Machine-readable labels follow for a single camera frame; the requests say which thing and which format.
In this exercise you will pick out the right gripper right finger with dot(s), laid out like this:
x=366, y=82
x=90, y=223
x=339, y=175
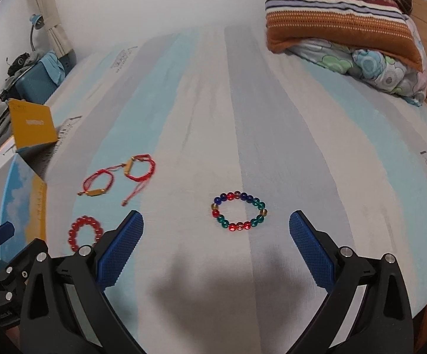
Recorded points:
x=337, y=270

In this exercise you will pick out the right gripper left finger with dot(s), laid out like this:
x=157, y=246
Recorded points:
x=93, y=269

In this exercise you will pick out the blue yellow cardboard box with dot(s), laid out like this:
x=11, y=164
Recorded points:
x=22, y=191

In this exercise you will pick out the teal suitcase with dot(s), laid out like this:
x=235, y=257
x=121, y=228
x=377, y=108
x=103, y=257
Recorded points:
x=40, y=80

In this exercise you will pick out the striped bed sheet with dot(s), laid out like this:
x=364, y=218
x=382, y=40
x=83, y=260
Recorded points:
x=241, y=138

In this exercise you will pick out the floral quilt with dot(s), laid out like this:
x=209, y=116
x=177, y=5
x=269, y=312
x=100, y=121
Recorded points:
x=380, y=71

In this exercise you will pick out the blue desk lamp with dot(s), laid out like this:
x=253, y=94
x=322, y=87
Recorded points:
x=37, y=23

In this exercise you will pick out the beige curtain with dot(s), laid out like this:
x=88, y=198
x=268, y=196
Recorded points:
x=56, y=34

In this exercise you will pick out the striped orange pillow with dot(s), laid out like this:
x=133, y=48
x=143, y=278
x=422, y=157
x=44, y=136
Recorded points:
x=359, y=24

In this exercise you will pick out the red cord bracelet long charm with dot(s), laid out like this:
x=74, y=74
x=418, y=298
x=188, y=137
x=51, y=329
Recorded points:
x=97, y=183

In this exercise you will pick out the red cord bracelet small charm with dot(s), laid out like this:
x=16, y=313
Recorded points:
x=139, y=170

